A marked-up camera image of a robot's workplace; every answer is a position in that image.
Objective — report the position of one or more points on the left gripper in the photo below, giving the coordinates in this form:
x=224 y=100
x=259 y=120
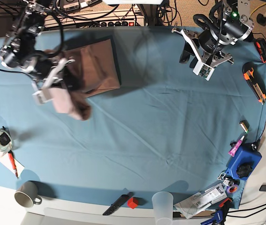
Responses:
x=208 y=42

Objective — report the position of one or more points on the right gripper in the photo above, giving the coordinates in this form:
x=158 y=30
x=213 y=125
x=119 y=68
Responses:
x=49 y=72

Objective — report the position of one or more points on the pink T-shirt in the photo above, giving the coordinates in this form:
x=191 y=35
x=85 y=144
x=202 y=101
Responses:
x=93 y=72

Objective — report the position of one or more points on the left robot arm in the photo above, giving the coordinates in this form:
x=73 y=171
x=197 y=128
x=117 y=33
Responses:
x=228 y=22

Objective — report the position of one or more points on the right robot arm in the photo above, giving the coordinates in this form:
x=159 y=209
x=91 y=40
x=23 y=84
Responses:
x=18 y=51

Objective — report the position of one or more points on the orange black utility knife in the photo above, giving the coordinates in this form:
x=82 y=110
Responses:
x=254 y=81

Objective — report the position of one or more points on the orange black tool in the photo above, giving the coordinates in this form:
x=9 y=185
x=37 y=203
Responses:
x=260 y=44

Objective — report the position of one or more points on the power strip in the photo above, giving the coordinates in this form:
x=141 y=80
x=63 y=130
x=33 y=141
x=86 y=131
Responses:
x=124 y=23

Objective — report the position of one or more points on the blue table cloth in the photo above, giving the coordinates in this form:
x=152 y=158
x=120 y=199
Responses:
x=164 y=129

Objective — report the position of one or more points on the small battery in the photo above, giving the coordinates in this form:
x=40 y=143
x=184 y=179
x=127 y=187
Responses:
x=245 y=126

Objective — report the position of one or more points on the red pen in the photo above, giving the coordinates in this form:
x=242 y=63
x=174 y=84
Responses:
x=12 y=161

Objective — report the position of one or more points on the white paper note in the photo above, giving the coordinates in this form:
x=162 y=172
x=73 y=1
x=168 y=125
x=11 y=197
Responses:
x=6 y=162

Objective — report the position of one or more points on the purple glue tube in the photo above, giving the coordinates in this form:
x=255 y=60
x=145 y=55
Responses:
x=236 y=146

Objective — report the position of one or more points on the grey ceramic mug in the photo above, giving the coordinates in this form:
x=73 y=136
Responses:
x=27 y=195

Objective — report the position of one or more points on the blue box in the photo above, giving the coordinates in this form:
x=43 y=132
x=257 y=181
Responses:
x=247 y=153

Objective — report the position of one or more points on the black knob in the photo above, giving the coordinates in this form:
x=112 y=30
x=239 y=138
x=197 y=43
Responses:
x=244 y=170

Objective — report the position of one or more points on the metal keyring clips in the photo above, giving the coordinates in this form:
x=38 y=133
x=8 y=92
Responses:
x=226 y=180

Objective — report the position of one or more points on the purple tape roll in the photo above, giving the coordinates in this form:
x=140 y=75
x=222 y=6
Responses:
x=232 y=189

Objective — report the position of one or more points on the translucent plastic cup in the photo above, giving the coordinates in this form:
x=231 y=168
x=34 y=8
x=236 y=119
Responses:
x=162 y=203

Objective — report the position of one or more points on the packaging card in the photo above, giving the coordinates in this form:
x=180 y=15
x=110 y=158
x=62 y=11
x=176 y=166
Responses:
x=201 y=201

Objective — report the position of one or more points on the red cube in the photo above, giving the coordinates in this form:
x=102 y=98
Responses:
x=132 y=203

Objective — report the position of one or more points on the blue clamp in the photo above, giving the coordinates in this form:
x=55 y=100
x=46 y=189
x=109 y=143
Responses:
x=220 y=215

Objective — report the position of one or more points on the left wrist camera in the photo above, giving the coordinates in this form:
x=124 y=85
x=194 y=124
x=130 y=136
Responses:
x=203 y=70

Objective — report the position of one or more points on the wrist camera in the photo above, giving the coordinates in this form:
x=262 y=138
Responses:
x=42 y=96
x=203 y=70

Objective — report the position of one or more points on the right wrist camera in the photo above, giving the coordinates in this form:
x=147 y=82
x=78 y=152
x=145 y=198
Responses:
x=42 y=96

